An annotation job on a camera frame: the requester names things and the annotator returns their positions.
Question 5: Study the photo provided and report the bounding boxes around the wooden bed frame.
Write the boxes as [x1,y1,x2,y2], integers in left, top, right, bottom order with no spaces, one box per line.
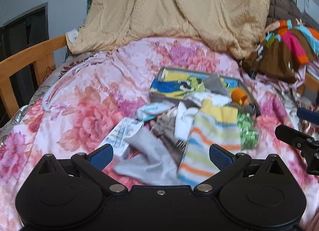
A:
[1,35,67,118]

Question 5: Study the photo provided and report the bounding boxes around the brown multicolour garment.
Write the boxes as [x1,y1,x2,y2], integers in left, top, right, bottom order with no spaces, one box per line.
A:
[241,18,318,84]

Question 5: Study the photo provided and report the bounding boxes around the white cotton swab box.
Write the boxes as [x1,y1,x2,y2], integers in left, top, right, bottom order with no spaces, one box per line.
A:
[98,117,144,160]

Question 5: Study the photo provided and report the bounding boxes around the pink floral bed sheet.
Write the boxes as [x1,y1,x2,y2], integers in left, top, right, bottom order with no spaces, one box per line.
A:
[1,38,318,230]

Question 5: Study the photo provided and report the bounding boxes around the orange cup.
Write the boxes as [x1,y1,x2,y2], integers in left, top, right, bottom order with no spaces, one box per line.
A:
[231,87,249,105]

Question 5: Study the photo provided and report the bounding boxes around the white towel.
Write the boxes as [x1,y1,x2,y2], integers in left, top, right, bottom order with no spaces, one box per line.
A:
[174,101,199,142]

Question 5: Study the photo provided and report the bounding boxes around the grey tray with cartoon lining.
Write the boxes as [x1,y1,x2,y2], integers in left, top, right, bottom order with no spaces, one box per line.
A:
[149,67,261,117]

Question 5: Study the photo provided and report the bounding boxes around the striped pastel towel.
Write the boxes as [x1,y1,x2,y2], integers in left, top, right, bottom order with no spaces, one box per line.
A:
[177,100,241,187]

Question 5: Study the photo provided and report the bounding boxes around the yellow dotted quilt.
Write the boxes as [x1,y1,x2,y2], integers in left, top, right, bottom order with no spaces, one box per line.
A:
[68,0,270,59]

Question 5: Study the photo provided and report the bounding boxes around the brown quilted blanket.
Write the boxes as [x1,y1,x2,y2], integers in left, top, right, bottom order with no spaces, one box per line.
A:
[266,0,310,26]

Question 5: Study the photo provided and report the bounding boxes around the dark cabinet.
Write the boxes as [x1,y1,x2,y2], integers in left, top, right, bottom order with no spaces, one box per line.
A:
[0,2,50,127]

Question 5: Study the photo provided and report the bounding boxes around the grey cloth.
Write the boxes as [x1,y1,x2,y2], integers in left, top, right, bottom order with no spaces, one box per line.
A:
[114,127,183,186]

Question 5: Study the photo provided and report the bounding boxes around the glass jar of green stars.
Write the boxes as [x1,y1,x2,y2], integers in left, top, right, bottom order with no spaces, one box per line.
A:
[237,112,259,150]

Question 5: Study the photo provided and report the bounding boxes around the beige drawstring pouch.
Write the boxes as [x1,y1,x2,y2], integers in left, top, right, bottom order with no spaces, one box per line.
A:
[150,108,186,167]

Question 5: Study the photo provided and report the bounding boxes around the white maroon floral blanket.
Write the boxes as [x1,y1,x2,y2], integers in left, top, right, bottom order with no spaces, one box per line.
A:
[274,81,318,136]

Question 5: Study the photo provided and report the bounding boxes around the white baby garment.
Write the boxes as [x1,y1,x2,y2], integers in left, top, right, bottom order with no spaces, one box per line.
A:
[184,91,232,107]

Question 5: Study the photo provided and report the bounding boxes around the white tissue packet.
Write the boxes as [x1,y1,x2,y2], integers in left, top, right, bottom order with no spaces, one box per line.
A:
[136,101,175,121]

